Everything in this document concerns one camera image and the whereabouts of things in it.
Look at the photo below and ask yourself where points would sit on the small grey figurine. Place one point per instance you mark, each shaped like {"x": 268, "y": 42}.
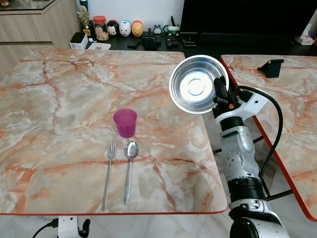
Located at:
{"x": 157, "y": 30}

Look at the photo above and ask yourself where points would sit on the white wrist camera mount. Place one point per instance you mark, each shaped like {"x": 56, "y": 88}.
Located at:
{"x": 68, "y": 227}
{"x": 251, "y": 103}

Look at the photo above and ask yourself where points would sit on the black flat television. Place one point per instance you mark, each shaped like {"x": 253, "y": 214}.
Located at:
{"x": 247, "y": 17}

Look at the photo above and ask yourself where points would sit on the black and white round figurine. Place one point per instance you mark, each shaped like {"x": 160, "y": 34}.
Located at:
{"x": 113, "y": 29}

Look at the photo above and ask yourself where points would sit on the purple plastic cup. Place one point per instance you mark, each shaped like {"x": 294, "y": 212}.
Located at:
{"x": 125, "y": 124}

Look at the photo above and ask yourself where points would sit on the black phone stand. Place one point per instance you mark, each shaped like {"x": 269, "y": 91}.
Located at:
{"x": 271, "y": 67}

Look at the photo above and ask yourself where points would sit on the white flat tray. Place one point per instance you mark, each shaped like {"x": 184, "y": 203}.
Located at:
{"x": 98, "y": 46}

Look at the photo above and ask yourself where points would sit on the white and pink tissue box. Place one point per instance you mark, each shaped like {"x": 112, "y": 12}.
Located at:
{"x": 307, "y": 37}

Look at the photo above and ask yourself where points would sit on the green mug with pens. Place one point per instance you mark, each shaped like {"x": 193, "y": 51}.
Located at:
{"x": 173, "y": 29}

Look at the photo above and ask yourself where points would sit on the gold trophy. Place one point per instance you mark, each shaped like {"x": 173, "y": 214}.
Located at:
{"x": 85, "y": 21}

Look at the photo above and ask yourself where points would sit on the red-lidded snack jar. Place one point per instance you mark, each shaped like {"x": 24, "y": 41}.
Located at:
{"x": 101, "y": 30}

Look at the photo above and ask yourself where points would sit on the black pouch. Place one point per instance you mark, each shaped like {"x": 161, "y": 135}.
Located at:
{"x": 149, "y": 43}

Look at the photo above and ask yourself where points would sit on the light wooden cabinet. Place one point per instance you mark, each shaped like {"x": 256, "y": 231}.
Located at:
{"x": 34, "y": 25}

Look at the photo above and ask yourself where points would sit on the yellow round figurine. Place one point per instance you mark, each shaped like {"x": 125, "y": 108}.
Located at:
{"x": 137, "y": 29}

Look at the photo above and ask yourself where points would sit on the silver metal fork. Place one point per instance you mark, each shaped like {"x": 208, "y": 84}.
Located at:
{"x": 108, "y": 166}

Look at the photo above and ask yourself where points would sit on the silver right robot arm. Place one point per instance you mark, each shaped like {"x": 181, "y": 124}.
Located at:
{"x": 238, "y": 153}

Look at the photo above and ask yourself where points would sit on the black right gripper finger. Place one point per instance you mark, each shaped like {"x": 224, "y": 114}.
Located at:
{"x": 220, "y": 88}

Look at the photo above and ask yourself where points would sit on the small white box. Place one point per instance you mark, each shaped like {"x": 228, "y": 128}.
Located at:
{"x": 78, "y": 41}

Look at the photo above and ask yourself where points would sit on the black television console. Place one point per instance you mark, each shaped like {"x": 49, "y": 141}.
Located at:
{"x": 218, "y": 44}

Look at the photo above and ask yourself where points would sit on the silver metal spoon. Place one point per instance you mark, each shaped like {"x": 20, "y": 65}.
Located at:
{"x": 131, "y": 149}

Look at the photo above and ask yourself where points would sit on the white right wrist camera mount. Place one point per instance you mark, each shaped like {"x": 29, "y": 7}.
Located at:
{"x": 251, "y": 103}

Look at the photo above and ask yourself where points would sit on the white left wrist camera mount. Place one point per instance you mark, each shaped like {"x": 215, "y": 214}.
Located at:
{"x": 68, "y": 227}

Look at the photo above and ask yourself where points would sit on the round stainless steel bowl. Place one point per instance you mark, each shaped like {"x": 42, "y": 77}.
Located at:
{"x": 195, "y": 85}

